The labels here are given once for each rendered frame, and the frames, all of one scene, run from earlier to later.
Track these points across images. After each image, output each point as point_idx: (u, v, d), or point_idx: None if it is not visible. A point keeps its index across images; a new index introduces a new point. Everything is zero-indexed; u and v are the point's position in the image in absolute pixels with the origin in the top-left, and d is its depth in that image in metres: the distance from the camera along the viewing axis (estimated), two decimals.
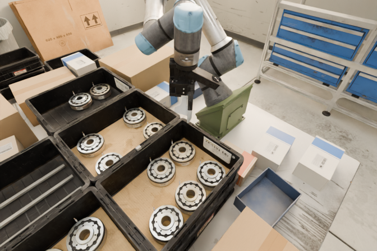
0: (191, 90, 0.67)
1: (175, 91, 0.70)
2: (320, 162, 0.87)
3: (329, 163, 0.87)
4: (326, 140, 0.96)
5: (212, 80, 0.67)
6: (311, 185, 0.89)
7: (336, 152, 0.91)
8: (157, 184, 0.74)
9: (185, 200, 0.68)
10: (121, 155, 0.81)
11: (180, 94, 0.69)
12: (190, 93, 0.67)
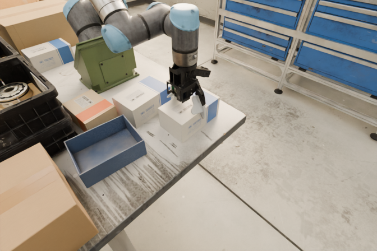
0: (198, 86, 0.68)
1: (182, 96, 0.68)
2: (182, 108, 0.74)
3: None
4: (203, 88, 0.82)
5: (206, 69, 0.71)
6: (174, 136, 0.75)
7: (208, 98, 0.78)
8: None
9: None
10: None
11: (189, 96, 0.68)
12: (200, 89, 0.68)
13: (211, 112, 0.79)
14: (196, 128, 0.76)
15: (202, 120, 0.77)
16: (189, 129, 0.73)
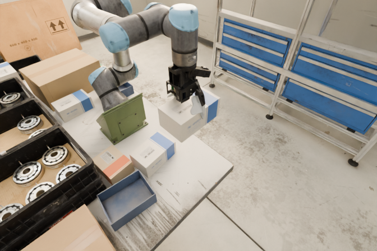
0: (198, 87, 0.68)
1: (182, 96, 0.68)
2: (182, 108, 0.74)
3: None
4: (204, 88, 0.82)
5: (206, 70, 0.71)
6: (174, 136, 0.76)
7: (208, 99, 0.77)
8: (19, 185, 0.84)
9: (33, 199, 0.78)
10: None
11: (189, 96, 0.68)
12: (199, 90, 0.68)
13: (211, 112, 0.79)
14: (195, 128, 0.76)
15: (202, 121, 0.77)
16: (189, 129, 0.73)
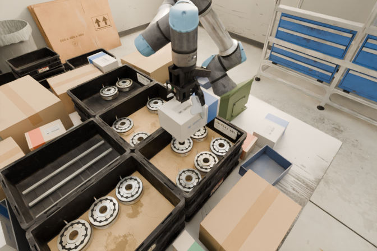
0: (198, 87, 0.68)
1: (182, 96, 0.68)
2: (182, 108, 0.74)
3: None
4: (204, 88, 0.82)
5: (206, 70, 0.71)
6: (174, 136, 0.76)
7: (208, 99, 0.77)
8: (179, 154, 0.94)
9: (202, 164, 0.88)
10: (148, 133, 1.01)
11: (189, 96, 0.68)
12: (199, 90, 0.68)
13: (211, 112, 0.79)
14: (195, 128, 0.76)
15: (202, 121, 0.77)
16: (189, 129, 0.73)
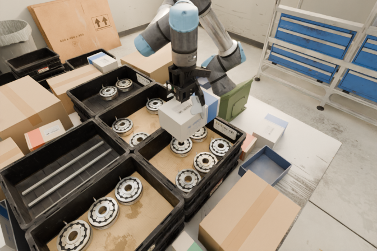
0: (198, 87, 0.68)
1: (182, 96, 0.68)
2: (182, 108, 0.74)
3: None
4: (204, 88, 0.82)
5: (206, 70, 0.71)
6: (174, 136, 0.75)
7: (208, 99, 0.77)
8: (179, 154, 0.94)
9: (202, 165, 0.88)
10: (148, 134, 1.01)
11: (189, 96, 0.68)
12: (199, 90, 0.68)
13: (211, 112, 0.79)
14: (195, 128, 0.76)
15: (202, 121, 0.77)
16: (189, 129, 0.73)
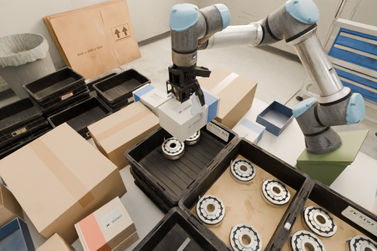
0: (198, 87, 0.68)
1: (182, 96, 0.68)
2: (182, 108, 0.74)
3: None
4: (204, 88, 0.82)
5: (206, 70, 0.71)
6: (174, 136, 0.75)
7: (208, 99, 0.77)
8: None
9: None
10: (253, 227, 0.71)
11: (189, 96, 0.68)
12: (199, 89, 0.68)
13: (211, 112, 0.79)
14: (195, 128, 0.76)
15: (202, 121, 0.77)
16: (189, 129, 0.73)
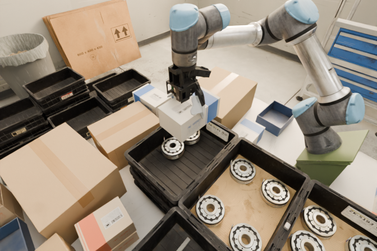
0: (198, 87, 0.68)
1: (182, 96, 0.68)
2: (182, 108, 0.74)
3: None
4: (204, 88, 0.82)
5: (206, 70, 0.71)
6: (174, 136, 0.76)
7: (208, 99, 0.77)
8: None
9: None
10: (253, 227, 0.71)
11: (189, 96, 0.68)
12: (199, 90, 0.68)
13: (211, 112, 0.79)
14: (195, 128, 0.76)
15: (202, 121, 0.77)
16: (189, 129, 0.73)
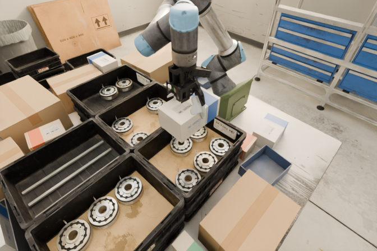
0: (198, 87, 0.68)
1: (182, 96, 0.68)
2: (182, 108, 0.74)
3: None
4: (204, 88, 0.82)
5: (206, 70, 0.71)
6: (174, 136, 0.75)
7: (208, 99, 0.77)
8: (179, 154, 0.94)
9: (202, 164, 0.88)
10: (148, 133, 1.01)
11: (189, 96, 0.68)
12: (199, 90, 0.68)
13: (211, 112, 0.79)
14: (195, 128, 0.76)
15: (202, 121, 0.77)
16: (189, 129, 0.73)
